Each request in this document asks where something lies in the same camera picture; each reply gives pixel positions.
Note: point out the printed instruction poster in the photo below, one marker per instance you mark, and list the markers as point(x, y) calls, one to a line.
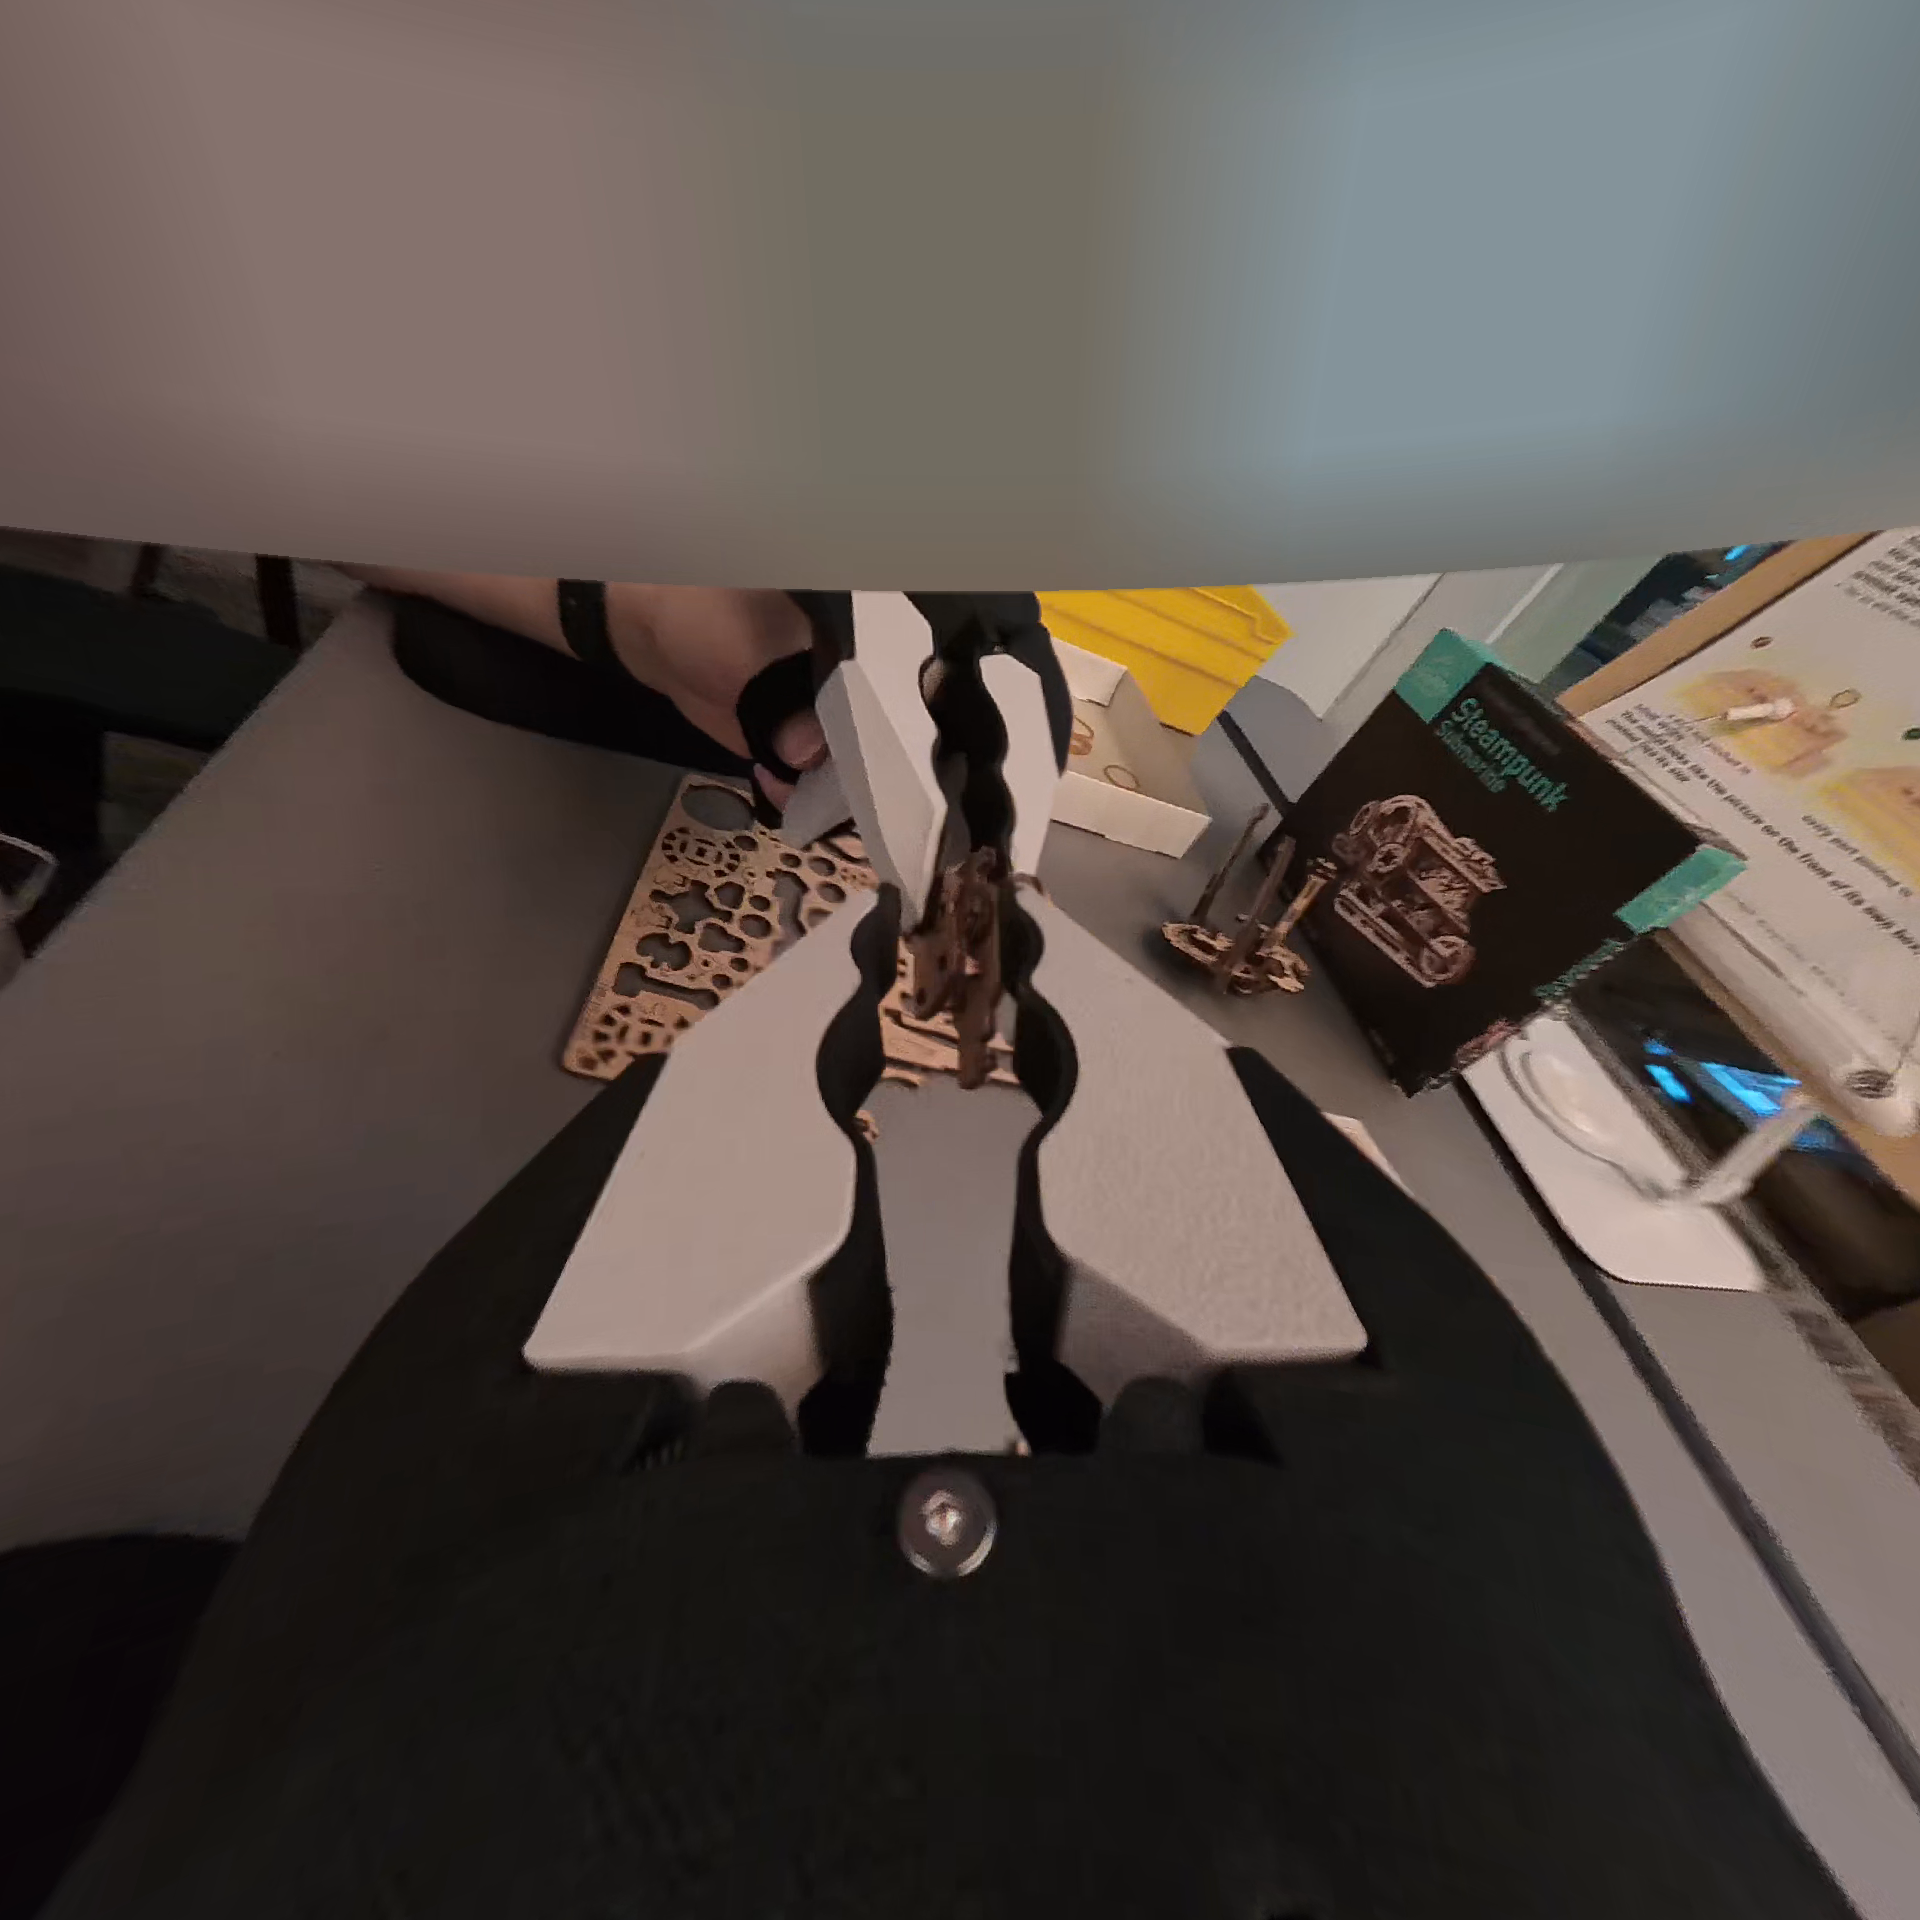
point(1771, 751)

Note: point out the yellow plastic bin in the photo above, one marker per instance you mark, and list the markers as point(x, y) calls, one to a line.
point(1155, 646)

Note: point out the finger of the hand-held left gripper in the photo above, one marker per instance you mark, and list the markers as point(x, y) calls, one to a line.
point(1031, 751)
point(886, 751)

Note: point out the black office chair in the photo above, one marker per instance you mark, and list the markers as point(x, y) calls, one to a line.
point(91, 704)

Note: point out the wooden model gear assembly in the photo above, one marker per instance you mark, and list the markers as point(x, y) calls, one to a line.
point(966, 931)

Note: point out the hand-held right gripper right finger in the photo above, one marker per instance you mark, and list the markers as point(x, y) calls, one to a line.
point(1186, 1200)

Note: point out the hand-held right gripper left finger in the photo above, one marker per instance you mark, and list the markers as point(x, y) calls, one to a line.
point(704, 1215)

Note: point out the white stand base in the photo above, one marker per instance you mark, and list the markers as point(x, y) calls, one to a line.
point(1651, 1247)

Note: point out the pile of wooden rings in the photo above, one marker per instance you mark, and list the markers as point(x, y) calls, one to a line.
point(1118, 777)

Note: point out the black wristband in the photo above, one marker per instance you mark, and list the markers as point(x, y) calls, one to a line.
point(583, 619)

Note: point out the white cardboard tray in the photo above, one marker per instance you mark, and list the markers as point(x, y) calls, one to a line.
point(1140, 826)

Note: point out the laser-cut wooden parts sheet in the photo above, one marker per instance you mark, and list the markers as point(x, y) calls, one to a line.
point(675, 931)

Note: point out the small wooden model frame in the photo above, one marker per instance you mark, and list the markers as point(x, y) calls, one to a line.
point(1221, 949)

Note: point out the person's left forearm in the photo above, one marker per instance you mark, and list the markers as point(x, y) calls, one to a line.
point(481, 609)

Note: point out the instruction poster board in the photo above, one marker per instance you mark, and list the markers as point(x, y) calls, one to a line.
point(1725, 624)

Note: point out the person's left hand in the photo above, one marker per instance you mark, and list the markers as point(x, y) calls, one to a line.
point(690, 646)

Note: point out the black model kit box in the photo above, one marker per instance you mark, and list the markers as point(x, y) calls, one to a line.
point(1442, 887)

